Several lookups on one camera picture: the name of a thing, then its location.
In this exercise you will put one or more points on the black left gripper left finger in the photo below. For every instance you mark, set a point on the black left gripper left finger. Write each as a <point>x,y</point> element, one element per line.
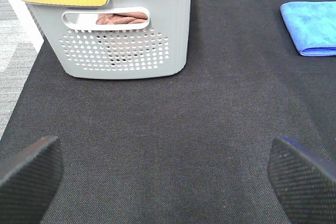
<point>30,180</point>

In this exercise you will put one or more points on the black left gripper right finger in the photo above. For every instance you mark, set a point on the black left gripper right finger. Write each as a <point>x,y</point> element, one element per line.
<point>303,181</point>

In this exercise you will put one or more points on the black table mat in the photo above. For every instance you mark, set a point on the black table mat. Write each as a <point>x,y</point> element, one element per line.
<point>188,148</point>

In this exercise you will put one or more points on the folded blue towel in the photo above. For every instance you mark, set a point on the folded blue towel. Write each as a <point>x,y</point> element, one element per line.
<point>311,26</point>

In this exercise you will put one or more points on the grey plastic laundry basket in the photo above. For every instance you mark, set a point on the grey plastic laundry basket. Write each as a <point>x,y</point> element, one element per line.
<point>155,48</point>

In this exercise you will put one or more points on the brown towel in basket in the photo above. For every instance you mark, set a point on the brown towel in basket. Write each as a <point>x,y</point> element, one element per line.
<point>121,18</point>

